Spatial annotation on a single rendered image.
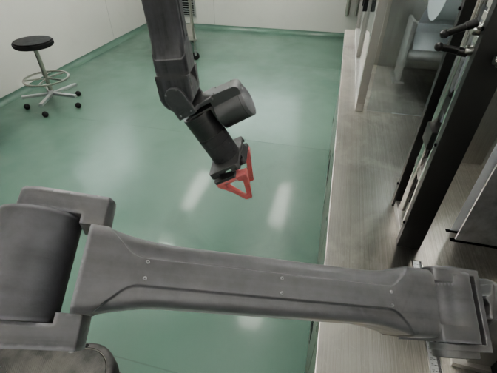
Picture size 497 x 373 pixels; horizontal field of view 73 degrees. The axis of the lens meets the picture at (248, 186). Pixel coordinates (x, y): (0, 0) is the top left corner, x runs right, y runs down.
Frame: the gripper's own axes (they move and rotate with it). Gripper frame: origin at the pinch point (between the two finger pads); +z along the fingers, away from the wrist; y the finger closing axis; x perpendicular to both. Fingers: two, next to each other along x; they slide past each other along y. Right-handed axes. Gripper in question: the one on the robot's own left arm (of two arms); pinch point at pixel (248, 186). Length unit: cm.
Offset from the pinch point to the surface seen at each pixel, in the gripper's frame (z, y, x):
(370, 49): 11, 68, -38
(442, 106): 4.9, 8.3, -40.9
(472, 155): 43, 34, -52
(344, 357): 22.0, -28.1, -9.0
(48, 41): -59, 247, 192
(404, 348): 27.4, -25.8, -18.5
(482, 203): 27, 1, -42
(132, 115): 28, 231, 163
